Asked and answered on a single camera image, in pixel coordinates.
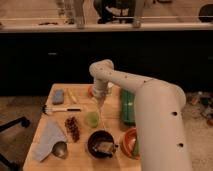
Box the green vegetable toy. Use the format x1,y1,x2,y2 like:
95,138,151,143
133,140,139,156

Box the metal measuring cup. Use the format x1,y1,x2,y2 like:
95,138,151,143
52,141,68,159

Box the blue-grey cloth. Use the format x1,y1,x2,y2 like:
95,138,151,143
32,120,67,162

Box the blue sponge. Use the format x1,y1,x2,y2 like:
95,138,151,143
52,89,64,105

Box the black office chair base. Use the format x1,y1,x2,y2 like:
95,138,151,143
0,117,31,171

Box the white dish brush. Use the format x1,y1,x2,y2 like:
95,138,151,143
42,105,81,115

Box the green plastic tray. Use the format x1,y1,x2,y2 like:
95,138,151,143
120,89,135,126

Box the silver metal fork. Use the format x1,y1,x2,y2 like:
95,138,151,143
97,98,106,131

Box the dark cabinet counter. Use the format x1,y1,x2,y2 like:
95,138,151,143
0,30,213,96

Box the brown grape bunch toy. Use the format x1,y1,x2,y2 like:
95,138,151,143
65,117,80,142

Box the orange tomato toy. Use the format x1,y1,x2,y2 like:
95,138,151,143
87,86,93,97

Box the yellow stick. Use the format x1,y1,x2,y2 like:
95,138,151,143
67,89,77,103

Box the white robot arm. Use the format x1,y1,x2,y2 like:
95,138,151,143
89,59,193,171

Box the orange bowl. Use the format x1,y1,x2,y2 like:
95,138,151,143
121,127,140,160

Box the dark brown bowl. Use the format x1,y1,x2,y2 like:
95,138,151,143
87,130,118,159

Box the white cup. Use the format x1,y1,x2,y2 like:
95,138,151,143
107,82,114,95

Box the sponge in brown bowl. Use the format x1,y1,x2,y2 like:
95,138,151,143
97,142,118,156

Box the green plastic cup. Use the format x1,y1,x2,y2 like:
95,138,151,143
86,112,99,128

